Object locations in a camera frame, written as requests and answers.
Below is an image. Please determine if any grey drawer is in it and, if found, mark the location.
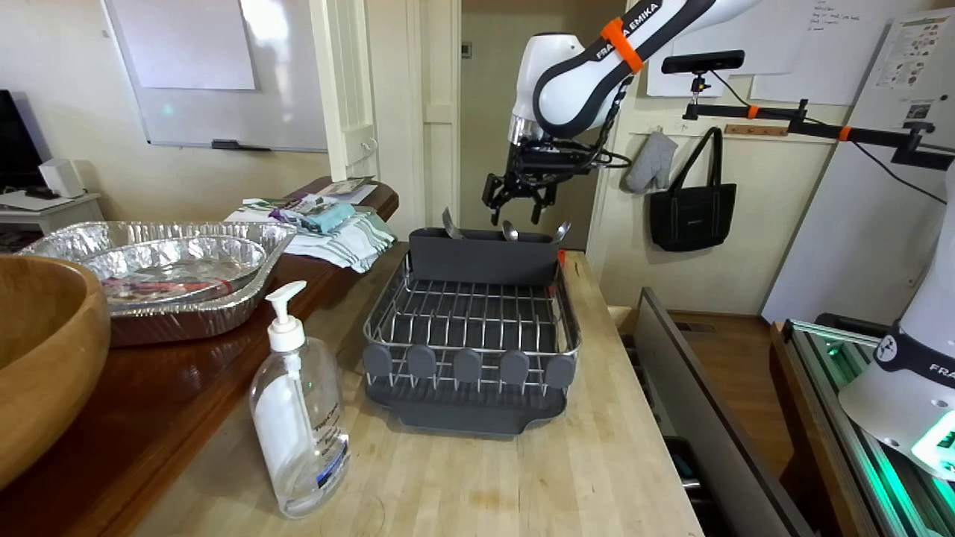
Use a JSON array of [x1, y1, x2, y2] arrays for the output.
[[625, 286, 815, 537]]

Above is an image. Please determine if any wooden bowl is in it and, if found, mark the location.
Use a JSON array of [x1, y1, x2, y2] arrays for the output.
[[0, 253, 112, 491]]

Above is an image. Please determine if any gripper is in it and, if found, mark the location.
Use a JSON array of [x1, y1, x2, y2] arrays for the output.
[[483, 142, 577, 227]]

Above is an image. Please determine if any small white box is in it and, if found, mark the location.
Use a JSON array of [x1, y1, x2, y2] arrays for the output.
[[38, 157, 86, 199]]

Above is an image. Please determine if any round foil pan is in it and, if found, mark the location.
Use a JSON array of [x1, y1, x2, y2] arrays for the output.
[[78, 236, 269, 308]]

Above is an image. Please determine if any camera on mount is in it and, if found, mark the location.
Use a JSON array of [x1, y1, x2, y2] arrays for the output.
[[660, 49, 955, 172]]

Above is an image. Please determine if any small white table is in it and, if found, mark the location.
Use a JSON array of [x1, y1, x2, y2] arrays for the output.
[[0, 191, 104, 236]]

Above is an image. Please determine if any whiteboard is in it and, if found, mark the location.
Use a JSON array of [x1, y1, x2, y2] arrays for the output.
[[103, 0, 330, 153]]

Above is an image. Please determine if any grey oven mitt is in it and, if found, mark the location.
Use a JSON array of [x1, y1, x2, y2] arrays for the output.
[[624, 131, 679, 195]]

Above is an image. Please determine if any dark wooden table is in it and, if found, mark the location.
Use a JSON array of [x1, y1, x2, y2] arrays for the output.
[[0, 176, 401, 537]]

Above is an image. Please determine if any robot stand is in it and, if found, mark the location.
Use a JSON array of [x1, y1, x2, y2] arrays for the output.
[[771, 313, 955, 537]]

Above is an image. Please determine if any monitor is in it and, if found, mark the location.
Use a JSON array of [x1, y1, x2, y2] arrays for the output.
[[0, 89, 47, 192]]

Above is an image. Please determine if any stack of folded towels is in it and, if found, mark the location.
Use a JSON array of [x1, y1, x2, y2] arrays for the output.
[[282, 203, 397, 274]]

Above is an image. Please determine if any clear pump soap bottle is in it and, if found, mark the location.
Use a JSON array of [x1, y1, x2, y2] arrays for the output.
[[249, 280, 352, 520]]

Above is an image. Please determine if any pile of papers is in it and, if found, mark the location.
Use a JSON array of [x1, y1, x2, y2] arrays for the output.
[[224, 176, 379, 224]]

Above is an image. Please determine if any large foil tray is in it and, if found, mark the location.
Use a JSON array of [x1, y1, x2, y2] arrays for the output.
[[15, 220, 298, 348]]

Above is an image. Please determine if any grey utensil holder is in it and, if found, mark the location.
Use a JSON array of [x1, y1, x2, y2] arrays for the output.
[[408, 227, 563, 287]]

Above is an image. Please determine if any black tote bag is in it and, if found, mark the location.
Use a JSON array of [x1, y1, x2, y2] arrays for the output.
[[648, 126, 738, 253]]

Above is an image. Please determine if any cream door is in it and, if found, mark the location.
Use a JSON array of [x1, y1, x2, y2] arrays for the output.
[[309, 0, 382, 182]]

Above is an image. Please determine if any grey dish rack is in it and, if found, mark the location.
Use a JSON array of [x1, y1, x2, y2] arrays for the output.
[[363, 227, 583, 438]]

